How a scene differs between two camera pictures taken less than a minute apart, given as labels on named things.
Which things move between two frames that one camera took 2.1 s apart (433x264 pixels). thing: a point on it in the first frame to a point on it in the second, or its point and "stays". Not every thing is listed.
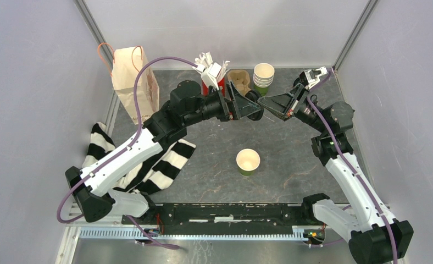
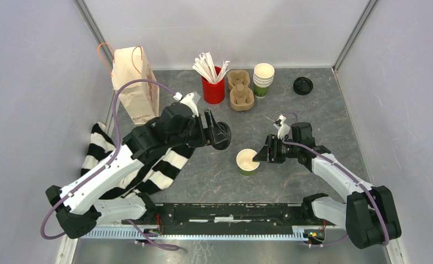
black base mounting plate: [223, 219] stays
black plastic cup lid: [255, 96] to [223, 144]
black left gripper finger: [243, 105] to [219, 135]
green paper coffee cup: [247, 160] stays
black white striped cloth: [154, 176] stays
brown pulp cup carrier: [240, 78] stays
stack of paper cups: [262, 78] stays
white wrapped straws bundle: [205, 59] stays
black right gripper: [278, 104] to [272, 142]
